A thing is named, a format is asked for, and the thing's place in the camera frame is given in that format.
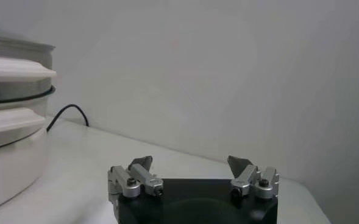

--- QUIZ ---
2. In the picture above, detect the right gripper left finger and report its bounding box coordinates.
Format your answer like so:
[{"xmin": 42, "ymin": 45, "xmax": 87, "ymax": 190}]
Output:
[{"xmin": 107, "ymin": 155, "xmax": 165, "ymax": 200}]

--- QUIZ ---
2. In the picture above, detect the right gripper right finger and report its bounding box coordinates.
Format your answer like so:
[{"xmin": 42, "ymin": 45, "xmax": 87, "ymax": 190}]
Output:
[{"xmin": 227, "ymin": 155, "xmax": 280, "ymax": 200}]

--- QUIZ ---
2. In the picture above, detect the black cooker power cord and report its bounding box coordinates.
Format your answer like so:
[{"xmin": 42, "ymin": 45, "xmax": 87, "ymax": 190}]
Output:
[{"xmin": 46, "ymin": 103, "xmax": 90, "ymax": 133}]

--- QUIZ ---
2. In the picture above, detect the cream electric cooker pot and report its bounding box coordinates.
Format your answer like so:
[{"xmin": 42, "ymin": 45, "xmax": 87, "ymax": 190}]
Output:
[{"xmin": 0, "ymin": 88, "xmax": 57, "ymax": 214}]

